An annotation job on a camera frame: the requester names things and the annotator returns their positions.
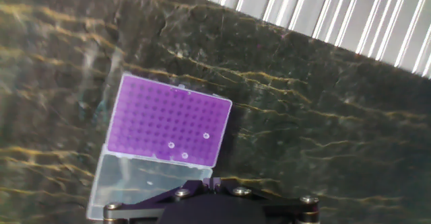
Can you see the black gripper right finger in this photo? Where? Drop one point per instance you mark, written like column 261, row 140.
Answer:
column 289, row 208

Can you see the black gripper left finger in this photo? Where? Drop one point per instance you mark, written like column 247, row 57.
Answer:
column 134, row 210

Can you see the small clear pipette tip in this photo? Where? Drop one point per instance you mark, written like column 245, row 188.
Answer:
column 171, row 145
column 206, row 135
column 184, row 155

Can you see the open purple pipette tip box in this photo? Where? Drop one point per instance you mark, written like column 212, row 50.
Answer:
column 165, row 123

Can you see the black marble pattern mat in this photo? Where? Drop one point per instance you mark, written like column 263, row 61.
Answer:
column 303, row 133

